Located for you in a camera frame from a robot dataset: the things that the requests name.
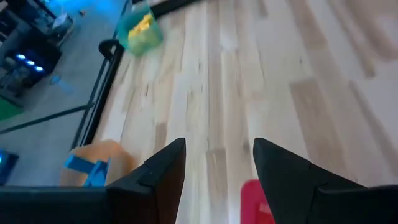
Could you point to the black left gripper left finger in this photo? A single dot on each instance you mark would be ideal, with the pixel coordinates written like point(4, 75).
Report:
point(130, 202)

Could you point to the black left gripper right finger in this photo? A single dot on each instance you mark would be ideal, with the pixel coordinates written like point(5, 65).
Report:
point(304, 199)

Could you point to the red plastic bin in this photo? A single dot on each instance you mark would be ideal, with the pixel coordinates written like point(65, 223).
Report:
point(253, 202)

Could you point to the orange plastic bin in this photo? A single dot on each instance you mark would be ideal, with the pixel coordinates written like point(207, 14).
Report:
point(121, 161)

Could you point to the green floor mat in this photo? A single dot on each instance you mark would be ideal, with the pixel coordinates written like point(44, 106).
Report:
point(7, 110)

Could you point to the green plastic bin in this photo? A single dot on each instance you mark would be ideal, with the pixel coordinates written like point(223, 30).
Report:
point(149, 43)

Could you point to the blue lit device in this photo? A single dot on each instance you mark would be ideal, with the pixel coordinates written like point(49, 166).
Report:
point(34, 68)

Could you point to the dark background shelf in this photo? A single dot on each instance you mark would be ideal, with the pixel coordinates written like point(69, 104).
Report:
point(25, 18)

